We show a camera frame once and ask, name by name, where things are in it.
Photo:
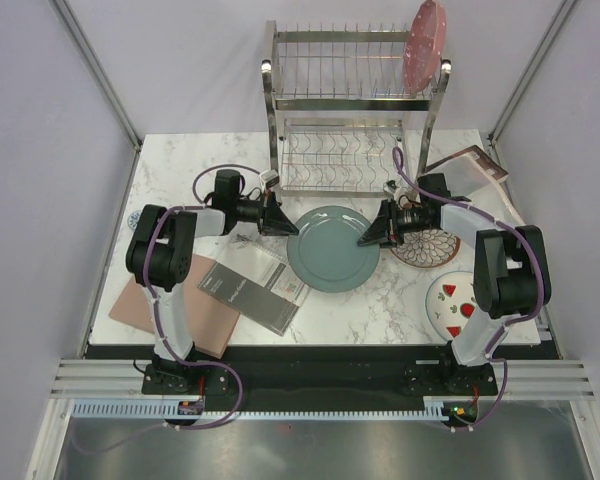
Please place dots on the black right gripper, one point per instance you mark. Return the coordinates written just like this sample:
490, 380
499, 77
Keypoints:
386, 224

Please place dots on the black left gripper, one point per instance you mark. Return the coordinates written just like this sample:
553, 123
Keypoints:
279, 223

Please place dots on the floral patterned orange-rim bowl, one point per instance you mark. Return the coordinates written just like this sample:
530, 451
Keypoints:
427, 249

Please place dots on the teal ceramic plate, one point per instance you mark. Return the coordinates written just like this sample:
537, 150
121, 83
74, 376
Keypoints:
325, 254

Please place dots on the pink dotted scalloped plate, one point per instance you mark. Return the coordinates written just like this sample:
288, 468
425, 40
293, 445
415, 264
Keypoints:
424, 46

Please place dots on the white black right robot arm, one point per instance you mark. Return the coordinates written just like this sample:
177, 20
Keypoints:
511, 281

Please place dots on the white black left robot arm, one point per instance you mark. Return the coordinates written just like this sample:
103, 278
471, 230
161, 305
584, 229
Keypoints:
161, 250

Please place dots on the stainless steel dish rack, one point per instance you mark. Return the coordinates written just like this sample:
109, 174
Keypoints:
336, 104

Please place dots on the grey setup guide booklet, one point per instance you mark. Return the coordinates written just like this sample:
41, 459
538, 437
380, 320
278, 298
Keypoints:
256, 282

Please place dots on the white watermelon pattern plate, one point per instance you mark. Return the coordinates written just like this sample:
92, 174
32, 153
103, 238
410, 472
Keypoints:
450, 304

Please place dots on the pink notebook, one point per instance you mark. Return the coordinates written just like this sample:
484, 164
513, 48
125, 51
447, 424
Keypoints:
210, 322

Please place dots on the blue white round tin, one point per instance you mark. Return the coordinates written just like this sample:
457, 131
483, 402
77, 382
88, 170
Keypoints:
133, 220

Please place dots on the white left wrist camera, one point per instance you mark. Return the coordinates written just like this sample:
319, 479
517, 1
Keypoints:
269, 181

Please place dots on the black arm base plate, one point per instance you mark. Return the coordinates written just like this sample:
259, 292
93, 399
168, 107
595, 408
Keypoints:
322, 376

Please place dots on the aluminium front rail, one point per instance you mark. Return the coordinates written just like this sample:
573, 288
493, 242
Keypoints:
564, 380

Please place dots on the light blue cable duct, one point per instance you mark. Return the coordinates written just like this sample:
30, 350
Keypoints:
162, 409

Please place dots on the aluminium frame post right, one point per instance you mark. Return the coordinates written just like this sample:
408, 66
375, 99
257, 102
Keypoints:
543, 48

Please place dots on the aluminium frame post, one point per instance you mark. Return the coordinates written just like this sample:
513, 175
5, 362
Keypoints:
76, 33
543, 48

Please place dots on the aluminium frame post left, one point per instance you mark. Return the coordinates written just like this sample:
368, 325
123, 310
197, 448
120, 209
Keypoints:
76, 33

